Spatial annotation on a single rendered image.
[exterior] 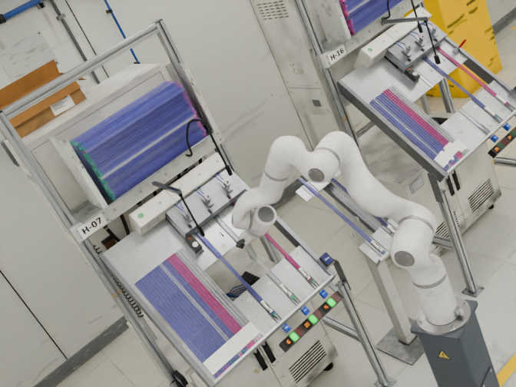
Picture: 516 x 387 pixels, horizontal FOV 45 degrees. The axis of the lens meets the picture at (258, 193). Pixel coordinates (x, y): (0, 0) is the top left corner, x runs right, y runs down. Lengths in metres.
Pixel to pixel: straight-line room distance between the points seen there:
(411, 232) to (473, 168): 1.75
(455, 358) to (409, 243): 0.53
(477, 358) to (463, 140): 1.20
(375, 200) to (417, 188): 1.40
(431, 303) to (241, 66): 2.79
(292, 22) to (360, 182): 1.42
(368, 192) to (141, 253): 1.07
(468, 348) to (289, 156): 0.93
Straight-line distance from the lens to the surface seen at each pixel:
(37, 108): 2.79
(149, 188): 2.66
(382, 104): 3.18
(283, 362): 3.08
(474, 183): 3.79
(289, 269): 2.66
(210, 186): 2.73
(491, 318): 3.32
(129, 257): 2.66
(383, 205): 2.03
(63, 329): 4.34
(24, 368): 4.37
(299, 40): 3.26
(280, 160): 2.07
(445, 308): 2.25
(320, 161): 1.93
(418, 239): 2.03
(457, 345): 2.31
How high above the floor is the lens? 2.27
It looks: 26 degrees down
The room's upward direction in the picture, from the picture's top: 26 degrees counter-clockwise
